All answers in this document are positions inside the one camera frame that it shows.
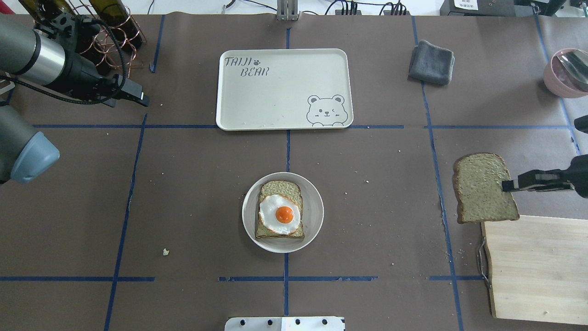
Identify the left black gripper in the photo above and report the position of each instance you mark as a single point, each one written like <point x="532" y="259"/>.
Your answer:
<point x="81" y="73"/>

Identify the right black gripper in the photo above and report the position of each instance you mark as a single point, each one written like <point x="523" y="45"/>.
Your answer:
<point x="579" y="176"/>

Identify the bread slice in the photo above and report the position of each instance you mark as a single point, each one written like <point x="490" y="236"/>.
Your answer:
<point x="288" y="189"/>
<point x="477" y="184"/>

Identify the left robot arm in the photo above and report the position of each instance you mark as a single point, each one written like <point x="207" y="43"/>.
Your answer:
<point x="44" y="59"/>

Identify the cream bear tray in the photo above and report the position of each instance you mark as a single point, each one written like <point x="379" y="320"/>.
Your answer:
<point x="294" y="89"/>

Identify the wooden cutting board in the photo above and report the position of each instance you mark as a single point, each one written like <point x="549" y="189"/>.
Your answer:
<point x="538" y="269"/>

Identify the dark green wine bottle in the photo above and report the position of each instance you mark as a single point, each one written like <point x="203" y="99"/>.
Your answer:
<point x="124" y="28"/>

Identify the pink bowl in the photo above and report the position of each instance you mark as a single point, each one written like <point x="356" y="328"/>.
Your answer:
<point x="557" y="80"/>

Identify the metal scoop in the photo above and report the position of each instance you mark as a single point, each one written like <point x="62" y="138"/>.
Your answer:
<point x="575" y="63"/>

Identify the grey folded cloth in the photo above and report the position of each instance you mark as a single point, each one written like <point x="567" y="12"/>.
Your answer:
<point x="432" y="64"/>

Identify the fried egg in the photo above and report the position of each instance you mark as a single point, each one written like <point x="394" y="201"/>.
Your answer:
<point x="279" y="214"/>

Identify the white round plate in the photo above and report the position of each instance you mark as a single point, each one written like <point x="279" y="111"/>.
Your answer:
<point x="312" y="213"/>

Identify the copper wire bottle rack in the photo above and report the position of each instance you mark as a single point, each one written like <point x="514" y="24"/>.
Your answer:
<point x="98" y="44"/>

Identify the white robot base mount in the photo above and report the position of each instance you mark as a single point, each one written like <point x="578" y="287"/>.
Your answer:
<point x="286" y="323"/>

